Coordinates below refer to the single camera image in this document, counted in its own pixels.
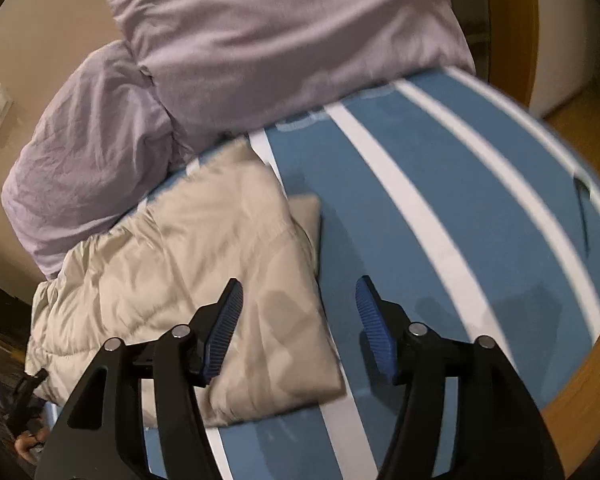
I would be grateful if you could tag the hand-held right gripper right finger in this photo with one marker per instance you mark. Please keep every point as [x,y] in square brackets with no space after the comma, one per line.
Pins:
[377,330]

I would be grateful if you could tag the dark glass door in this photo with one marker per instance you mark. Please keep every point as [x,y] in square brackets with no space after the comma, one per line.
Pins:
[475,15]

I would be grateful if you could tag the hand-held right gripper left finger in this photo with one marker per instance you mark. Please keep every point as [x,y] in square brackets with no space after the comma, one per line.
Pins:
[221,340]

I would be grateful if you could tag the blue white striped bed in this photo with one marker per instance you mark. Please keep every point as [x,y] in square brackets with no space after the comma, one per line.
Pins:
[365,185]

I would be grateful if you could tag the person's left hand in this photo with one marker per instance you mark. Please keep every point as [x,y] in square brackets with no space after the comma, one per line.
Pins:
[30,444]

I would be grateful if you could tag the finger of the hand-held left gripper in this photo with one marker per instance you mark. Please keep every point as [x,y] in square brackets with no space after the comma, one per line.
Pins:
[25,397]

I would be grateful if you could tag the lavender pillow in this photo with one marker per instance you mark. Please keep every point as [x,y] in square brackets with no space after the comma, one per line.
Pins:
[290,40]
[90,160]

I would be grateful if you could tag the beige puffer jacket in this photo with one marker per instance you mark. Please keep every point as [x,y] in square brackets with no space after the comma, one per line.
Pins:
[180,260]

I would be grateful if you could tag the wooden door frame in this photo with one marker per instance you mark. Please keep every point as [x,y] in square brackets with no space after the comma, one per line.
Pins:
[517,35]

